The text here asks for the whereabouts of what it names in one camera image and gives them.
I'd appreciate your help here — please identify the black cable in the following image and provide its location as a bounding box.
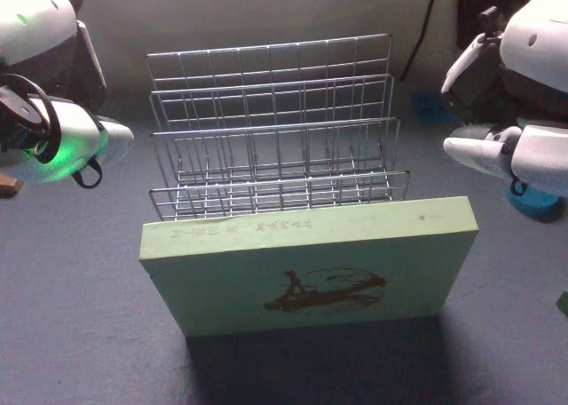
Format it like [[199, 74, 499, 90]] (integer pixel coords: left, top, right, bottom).
[[400, 0, 445, 81]]

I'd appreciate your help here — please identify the metal wire rack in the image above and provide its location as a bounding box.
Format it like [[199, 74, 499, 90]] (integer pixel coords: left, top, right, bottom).
[[146, 33, 412, 222]]

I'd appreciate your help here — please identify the blue toy block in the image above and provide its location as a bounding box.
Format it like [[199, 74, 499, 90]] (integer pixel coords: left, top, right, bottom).
[[414, 91, 459, 123]]

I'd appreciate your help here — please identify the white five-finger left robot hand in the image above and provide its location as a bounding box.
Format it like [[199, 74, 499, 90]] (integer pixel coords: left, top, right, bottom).
[[0, 0, 108, 108]]

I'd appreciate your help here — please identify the grey table cloth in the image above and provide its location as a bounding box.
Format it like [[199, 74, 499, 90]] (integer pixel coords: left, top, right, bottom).
[[0, 78, 568, 405]]

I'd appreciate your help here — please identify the small wooden block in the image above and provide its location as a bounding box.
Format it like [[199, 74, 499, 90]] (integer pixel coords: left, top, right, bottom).
[[0, 173, 24, 198]]

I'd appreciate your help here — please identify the teal round toy block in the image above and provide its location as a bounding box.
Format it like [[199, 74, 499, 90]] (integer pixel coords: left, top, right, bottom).
[[506, 184, 562, 222]]

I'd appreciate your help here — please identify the light green rectangular block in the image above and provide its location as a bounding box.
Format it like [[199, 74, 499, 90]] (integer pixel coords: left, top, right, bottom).
[[138, 195, 480, 338]]

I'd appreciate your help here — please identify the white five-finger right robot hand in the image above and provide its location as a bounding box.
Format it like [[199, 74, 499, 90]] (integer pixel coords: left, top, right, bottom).
[[441, 0, 568, 125]]

